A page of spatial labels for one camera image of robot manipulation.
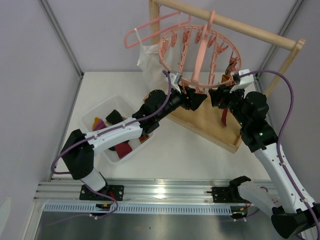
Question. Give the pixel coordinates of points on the white slotted cable duct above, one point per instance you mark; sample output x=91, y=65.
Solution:
x=132, y=208

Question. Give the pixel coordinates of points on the pink clothes hanger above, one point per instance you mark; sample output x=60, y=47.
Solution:
x=155, y=29

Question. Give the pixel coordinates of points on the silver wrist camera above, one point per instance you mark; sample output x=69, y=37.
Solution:
x=175, y=79
x=241, y=82

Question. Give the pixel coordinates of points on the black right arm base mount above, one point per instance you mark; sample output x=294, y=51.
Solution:
x=225, y=195

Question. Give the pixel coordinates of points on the magenta striped sock yellow cuff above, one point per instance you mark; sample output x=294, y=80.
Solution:
x=122, y=149

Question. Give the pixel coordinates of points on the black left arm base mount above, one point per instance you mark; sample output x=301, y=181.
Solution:
x=114, y=191

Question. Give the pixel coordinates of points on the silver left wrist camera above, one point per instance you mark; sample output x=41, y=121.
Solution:
x=175, y=79

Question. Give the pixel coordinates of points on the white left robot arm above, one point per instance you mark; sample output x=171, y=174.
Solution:
x=80, y=148

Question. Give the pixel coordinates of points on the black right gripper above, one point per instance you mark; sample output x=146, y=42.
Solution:
x=222, y=96

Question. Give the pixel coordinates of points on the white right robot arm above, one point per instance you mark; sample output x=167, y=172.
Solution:
x=293, y=211

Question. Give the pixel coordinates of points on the white camisole top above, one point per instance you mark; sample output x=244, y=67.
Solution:
x=149, y=63

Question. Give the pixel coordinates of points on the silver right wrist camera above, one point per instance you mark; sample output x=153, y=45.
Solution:
x=241, y=82

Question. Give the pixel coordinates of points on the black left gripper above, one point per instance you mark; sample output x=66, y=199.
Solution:
x=187, y=100

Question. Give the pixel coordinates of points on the beige argyle sock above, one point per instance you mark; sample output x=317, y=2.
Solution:
x=227, y=78
x=143, y=138

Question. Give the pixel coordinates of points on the white plastic basket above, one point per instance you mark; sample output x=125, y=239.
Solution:
x=106, y=114

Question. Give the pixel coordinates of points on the wooden clothes rack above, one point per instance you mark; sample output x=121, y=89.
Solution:
x=206, y=121

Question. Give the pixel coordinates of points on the pink round clip hanger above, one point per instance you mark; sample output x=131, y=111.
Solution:
x=206, y=38

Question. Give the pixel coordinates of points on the aluminium mounting rail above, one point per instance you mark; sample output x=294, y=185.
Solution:
x=142, y=191

